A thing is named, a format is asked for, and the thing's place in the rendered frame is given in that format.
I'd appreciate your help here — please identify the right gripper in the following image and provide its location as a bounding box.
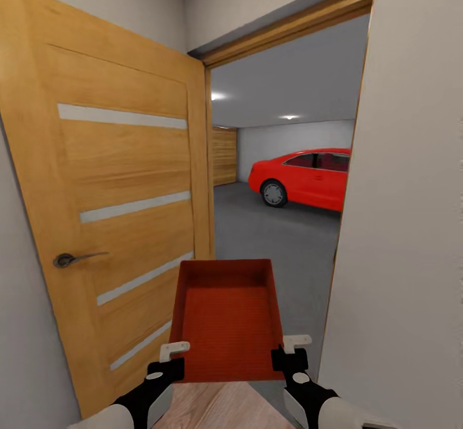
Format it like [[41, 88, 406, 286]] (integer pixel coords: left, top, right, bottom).
[[271, 348, 309, 373]]

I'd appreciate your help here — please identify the storage box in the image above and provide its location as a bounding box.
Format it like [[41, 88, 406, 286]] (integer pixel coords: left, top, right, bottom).
[[169, 259, 286, 383]]

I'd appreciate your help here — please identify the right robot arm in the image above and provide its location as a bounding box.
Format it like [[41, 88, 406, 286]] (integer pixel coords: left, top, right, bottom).
[[271, 334, 403, 429]]

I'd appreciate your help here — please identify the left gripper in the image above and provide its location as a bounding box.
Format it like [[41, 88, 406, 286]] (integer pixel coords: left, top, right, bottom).
[[147, 358, 185, 382]]

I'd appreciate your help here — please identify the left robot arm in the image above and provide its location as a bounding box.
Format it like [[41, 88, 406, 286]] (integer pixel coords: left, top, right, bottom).
[[65, 342, 190, 429]]

